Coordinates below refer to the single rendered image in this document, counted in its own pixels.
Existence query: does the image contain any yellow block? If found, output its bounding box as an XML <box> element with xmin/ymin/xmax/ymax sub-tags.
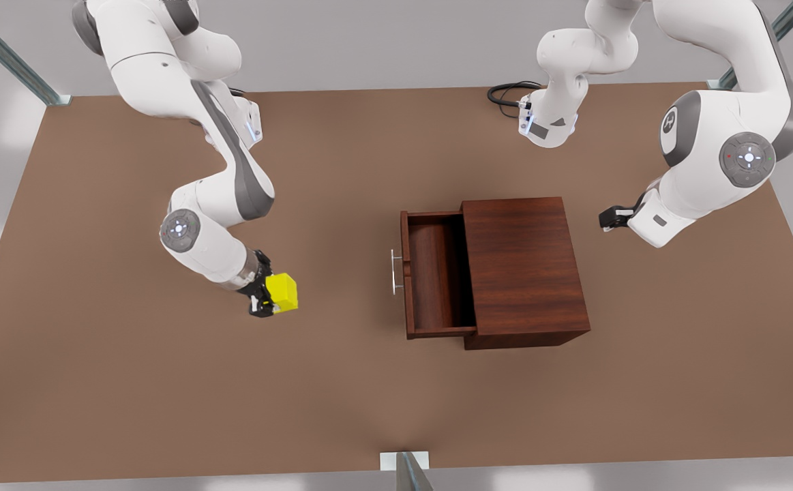
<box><xmin>265</xmin><ymin>272</ymin><xmax>299</xmax><ymax>314</ymax></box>

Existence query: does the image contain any dark wooden cabinet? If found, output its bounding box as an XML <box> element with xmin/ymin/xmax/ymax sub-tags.
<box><xmin>460</xmin><ymin>196</ymin><xmax>592</xmax><ymax>351</ymax></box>

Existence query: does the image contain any wooden drawer with silver handle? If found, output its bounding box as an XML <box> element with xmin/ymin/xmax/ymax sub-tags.
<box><xmin>390</xmin><ymin>209</ymin><xmax>479</xmax><ymax>341</ymax></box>

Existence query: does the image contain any silver frame post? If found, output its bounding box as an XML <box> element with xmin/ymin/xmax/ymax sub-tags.
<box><xmin>706</xmin><ymin>0</ymin><xmax>793</xmax><ymax>91</ymax></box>
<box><xmin>379</xmin><ymin>450</ymin><xmax>435</xmax><ymax>491</ymax></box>
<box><xmin>0</xmin><ymin>0</ymin><xmax>72</xmax><ymax>108</ymax></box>

